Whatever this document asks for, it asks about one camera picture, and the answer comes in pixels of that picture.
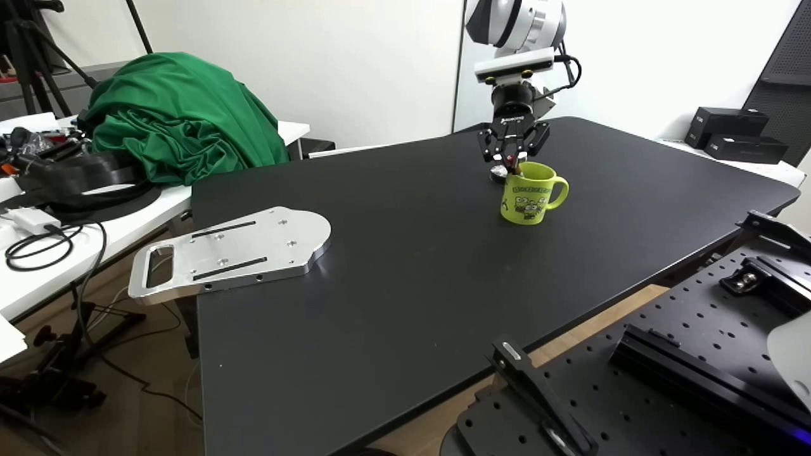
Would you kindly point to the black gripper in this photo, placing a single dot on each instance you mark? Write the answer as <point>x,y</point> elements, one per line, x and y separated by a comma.
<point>516,123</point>

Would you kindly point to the red and white marker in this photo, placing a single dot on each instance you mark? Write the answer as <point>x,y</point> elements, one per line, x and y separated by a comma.
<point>503,170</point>

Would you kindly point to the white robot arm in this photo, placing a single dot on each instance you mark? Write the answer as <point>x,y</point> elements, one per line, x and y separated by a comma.
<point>528,37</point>

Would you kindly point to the yellow-green cartoon mug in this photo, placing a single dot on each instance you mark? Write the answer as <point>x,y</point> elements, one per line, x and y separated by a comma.
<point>530,194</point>

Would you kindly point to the black box on right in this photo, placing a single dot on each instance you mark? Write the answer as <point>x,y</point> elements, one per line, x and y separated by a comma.
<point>732,136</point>

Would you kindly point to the silver metal mounting plate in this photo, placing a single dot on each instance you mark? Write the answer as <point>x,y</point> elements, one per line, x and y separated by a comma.
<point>258,247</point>

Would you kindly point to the black perforated breadboard plate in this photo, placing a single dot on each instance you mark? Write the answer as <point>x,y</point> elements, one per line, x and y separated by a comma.
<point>720,314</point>

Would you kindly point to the black monitor edge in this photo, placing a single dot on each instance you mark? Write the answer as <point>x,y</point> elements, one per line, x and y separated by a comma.
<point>783,87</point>

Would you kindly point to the green cloth pile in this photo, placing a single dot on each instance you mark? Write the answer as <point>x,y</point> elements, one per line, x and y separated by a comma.
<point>184,119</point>

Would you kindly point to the black bag with gear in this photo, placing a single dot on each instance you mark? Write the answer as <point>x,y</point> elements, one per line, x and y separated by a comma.
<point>85,189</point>

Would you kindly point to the white side table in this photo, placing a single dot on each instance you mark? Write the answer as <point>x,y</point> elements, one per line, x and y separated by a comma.
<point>53,271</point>

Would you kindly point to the white power adapter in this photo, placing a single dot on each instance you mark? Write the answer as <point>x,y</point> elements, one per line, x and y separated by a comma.
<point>30,220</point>

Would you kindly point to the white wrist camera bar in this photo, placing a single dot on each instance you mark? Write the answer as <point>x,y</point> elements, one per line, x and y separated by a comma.
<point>516,65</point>

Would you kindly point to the black clamp bracket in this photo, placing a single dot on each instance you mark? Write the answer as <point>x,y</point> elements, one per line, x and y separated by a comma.
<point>564,431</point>

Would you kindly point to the black rail block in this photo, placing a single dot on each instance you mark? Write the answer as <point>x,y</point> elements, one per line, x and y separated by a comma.
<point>727,399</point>

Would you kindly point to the black camera tripod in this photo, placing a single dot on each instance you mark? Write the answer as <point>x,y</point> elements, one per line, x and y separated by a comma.
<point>28,47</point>

